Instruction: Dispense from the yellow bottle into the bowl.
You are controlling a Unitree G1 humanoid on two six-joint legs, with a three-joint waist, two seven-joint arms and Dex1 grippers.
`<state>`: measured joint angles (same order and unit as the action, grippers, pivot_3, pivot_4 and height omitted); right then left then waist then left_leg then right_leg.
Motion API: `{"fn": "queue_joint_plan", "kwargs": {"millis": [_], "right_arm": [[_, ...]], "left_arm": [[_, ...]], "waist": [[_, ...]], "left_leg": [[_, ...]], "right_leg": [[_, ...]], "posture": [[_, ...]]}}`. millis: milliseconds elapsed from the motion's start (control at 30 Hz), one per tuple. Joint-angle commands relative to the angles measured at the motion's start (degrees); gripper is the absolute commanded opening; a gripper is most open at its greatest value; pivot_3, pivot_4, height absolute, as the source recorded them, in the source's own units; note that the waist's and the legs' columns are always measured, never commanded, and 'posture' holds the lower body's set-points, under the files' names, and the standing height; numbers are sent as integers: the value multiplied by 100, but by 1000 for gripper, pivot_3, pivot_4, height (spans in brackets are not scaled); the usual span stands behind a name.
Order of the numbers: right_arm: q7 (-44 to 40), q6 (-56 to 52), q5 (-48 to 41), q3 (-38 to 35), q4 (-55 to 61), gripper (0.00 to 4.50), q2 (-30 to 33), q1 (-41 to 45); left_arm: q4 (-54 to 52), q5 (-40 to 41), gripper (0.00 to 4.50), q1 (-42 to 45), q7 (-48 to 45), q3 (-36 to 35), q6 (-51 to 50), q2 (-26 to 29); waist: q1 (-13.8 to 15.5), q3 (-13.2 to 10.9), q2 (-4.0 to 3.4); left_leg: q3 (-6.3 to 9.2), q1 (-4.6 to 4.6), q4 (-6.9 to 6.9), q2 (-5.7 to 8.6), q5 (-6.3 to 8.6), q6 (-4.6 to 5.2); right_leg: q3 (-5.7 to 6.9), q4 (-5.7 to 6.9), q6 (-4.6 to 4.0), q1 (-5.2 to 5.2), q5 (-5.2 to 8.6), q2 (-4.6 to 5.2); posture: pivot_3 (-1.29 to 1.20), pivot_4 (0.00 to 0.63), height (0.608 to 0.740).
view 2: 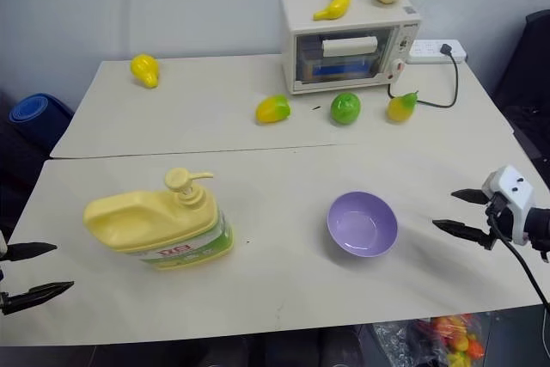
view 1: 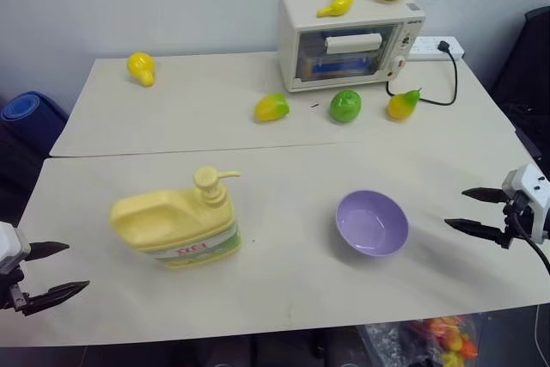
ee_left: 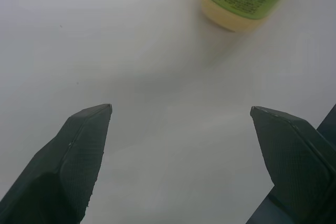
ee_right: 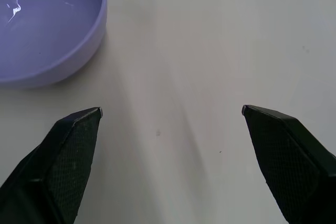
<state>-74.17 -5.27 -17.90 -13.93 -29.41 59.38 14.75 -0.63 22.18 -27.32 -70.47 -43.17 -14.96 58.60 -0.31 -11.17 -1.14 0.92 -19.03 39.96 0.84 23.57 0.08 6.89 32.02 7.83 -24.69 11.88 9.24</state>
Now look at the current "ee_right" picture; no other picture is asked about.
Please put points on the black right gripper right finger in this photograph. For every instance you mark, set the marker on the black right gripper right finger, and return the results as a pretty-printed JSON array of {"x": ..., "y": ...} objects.
[{"x": 291, "y": 163}]

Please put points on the purple bowl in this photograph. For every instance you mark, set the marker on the purple bowl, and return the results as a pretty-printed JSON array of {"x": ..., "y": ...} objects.
[{"x": 47, "y": 27}]

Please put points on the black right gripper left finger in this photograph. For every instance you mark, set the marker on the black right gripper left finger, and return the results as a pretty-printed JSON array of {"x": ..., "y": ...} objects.
[{"x": 63, "y": 166}]

